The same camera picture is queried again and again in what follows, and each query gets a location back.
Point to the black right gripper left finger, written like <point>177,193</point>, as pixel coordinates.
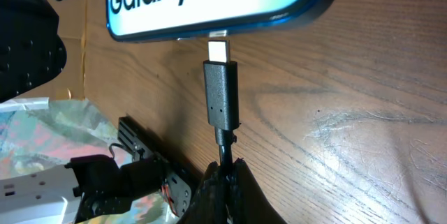
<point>208,205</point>

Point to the blue Galaxy smartphone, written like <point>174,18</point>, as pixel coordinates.
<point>144,20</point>

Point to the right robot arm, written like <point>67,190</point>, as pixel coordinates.
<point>92,186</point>

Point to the colourful patterned floor mat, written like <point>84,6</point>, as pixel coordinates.
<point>36,140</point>

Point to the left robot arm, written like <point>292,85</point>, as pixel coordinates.
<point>32,53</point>

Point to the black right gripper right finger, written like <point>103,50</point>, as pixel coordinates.
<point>247,202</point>

